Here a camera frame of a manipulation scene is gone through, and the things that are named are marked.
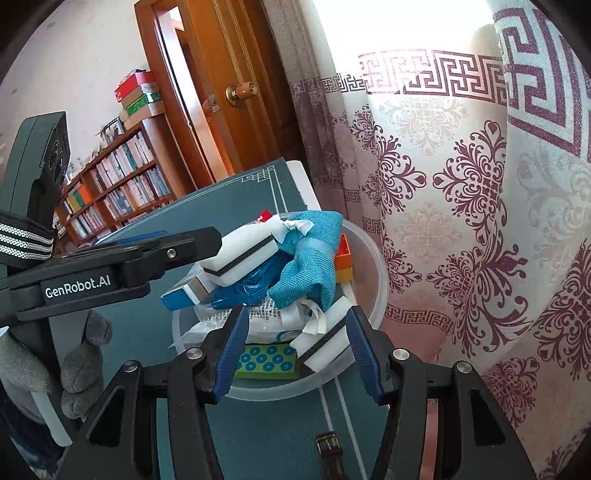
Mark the white plastic wrapper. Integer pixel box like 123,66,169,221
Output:
178,307,242,345

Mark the green block with blue dots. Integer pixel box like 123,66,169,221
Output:
235,340,308,380

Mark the brass door knob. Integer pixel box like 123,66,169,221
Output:
225,80,257,105

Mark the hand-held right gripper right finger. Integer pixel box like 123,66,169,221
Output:
346,305,539,480

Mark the wooden door frame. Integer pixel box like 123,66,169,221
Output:
134,0,218,191

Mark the white printed packet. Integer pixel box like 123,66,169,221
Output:
247,295,305,325

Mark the green box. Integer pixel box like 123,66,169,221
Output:
121,91,162,116

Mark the person's left hand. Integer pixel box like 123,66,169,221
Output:
0,310,113,425

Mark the teal cloth with white tags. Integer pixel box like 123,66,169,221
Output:
268,210,345,336

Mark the brown strap with buckle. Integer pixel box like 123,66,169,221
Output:
315,433,348,480

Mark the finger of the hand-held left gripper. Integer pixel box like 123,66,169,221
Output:
115,226,223,288

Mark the red box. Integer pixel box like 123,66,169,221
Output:
115,69,156,103

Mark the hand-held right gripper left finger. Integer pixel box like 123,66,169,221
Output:
58,305,252,480

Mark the white sponge with black stripe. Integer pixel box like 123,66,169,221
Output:
290,295,354,373
198,222,289,291

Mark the clear plastic bowl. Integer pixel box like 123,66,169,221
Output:
172,211,390,401

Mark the patterned curtain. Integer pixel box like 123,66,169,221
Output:
263,0,591,480

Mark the wooden bookshelf with books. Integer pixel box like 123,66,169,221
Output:
53,113,179,253

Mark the wooden door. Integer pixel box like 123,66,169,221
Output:
171,0,301,186

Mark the brown cardboard box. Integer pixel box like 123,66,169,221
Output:
124,102,166,130

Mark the picture frame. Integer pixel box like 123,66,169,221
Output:
99,117,126,142

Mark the orange and yellow toy block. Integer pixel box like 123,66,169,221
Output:
333,233,354,284

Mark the blue foil packet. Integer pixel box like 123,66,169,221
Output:
210,265,283,308

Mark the white and blue medicine box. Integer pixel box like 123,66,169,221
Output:
161,272,216,311

